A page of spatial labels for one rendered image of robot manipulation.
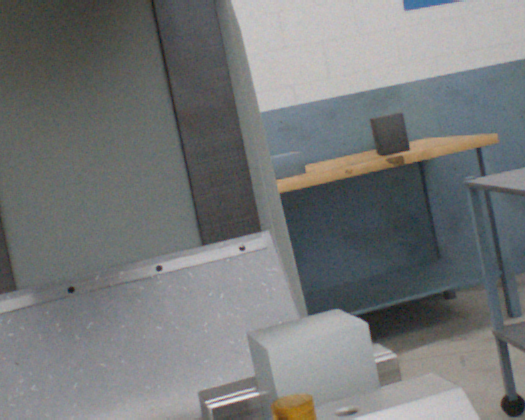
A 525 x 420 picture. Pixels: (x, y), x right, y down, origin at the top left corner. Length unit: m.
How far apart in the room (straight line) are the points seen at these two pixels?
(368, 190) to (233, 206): 4.21
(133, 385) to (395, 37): 4.48
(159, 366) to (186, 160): 0.20
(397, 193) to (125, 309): 4.35
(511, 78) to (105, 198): 4.75
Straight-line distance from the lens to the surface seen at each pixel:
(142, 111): 0.90
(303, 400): 0.49
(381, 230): 5.15
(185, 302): 0.89
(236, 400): 0.58
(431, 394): 0.52
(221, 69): 0.92
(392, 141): 4.46
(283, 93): 4.97
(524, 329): 3.28
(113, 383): 0.86
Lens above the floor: 1.19
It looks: 3 degrees down
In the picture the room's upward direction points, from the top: 12 degrees counter-clockwise
